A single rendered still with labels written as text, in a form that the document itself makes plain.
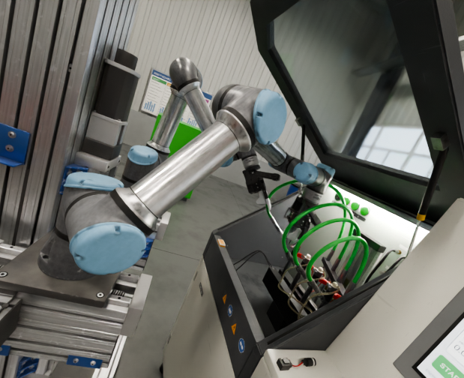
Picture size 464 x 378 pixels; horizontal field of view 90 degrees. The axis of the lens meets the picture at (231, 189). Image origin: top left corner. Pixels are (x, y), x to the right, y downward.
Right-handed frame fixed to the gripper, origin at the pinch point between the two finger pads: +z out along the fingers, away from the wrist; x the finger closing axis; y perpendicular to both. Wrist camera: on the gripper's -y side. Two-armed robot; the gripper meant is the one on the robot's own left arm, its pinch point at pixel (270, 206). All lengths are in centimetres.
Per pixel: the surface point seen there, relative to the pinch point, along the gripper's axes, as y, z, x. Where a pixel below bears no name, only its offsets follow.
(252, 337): 16, 37, 34
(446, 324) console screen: -31, 39, 42
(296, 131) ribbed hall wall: -133, -222, -641
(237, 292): 21.0, 27.0, 20.2
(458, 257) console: -41, 27, 38
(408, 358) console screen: -21, 46, 41
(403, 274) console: -30, 30, 32
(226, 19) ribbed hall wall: -32, -527, -455
